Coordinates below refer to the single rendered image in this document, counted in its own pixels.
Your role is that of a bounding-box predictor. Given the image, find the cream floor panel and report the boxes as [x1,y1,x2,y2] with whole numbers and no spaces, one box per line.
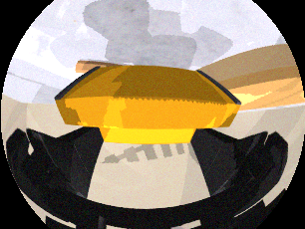
[199,43,305,111]

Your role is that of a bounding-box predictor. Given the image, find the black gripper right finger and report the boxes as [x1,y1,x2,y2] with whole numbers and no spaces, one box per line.
[190,127,268,195]

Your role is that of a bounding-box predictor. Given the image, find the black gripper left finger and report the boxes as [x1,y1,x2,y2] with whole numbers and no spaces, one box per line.
[27,126,104,198]

